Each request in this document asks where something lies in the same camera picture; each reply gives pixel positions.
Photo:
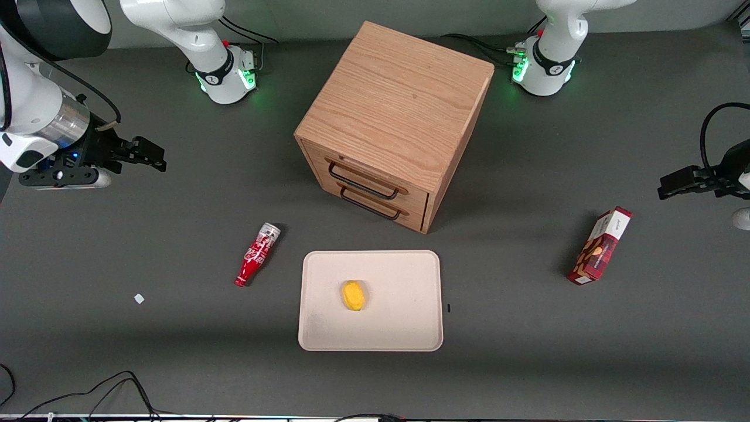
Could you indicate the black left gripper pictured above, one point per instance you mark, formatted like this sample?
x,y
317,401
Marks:
x,y
728,174

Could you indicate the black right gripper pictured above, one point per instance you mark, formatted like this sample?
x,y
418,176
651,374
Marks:
x,y
99,149

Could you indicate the red coke bottle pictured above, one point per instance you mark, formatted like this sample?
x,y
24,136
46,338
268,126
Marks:
x,y
256,255

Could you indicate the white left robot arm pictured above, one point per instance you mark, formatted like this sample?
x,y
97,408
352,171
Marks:
x,y
554,58

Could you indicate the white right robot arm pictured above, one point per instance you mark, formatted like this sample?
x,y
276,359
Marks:
x,y
23,99

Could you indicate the beige plastic tray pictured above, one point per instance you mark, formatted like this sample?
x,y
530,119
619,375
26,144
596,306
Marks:
x,y
398,305

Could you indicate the red cookie box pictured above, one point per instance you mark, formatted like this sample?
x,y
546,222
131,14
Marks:
x,y
599,249

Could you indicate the yellow lemon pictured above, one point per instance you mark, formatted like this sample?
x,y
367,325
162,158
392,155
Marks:
x,y
353,296

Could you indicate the wooden drawer cabinet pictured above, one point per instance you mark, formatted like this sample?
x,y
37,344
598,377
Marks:
x,y
398,99

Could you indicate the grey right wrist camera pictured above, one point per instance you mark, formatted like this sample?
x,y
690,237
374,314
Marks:
x,y
64,177

